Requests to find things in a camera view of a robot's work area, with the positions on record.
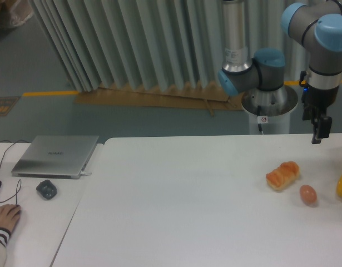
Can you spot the white laptop cable plug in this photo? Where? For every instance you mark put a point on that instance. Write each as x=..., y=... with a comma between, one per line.
x=85, y=173

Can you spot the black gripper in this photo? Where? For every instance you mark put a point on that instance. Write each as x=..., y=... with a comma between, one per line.
x=319, y=92

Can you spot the black earbuds case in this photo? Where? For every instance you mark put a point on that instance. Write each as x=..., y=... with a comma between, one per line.
x=47, y=189

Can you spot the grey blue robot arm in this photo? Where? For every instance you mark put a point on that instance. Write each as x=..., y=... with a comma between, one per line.
x=318, y=29

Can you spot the orange bread loaf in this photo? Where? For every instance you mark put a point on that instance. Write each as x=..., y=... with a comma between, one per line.
x=283, y=176

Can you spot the striped sleeve forearm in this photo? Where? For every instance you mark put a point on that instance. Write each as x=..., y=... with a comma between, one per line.
x=4, y=238

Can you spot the person's hand on mouse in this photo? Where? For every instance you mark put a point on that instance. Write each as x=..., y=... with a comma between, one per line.
x=9, y=216

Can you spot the grey folding partition screen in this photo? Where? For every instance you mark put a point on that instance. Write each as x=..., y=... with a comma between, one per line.
x=163, y=46

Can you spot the silver closed laptop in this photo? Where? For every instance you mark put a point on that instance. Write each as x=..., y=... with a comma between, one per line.
x=56, y=156

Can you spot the brown egg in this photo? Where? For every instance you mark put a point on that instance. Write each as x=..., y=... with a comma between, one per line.
x=308, y=194

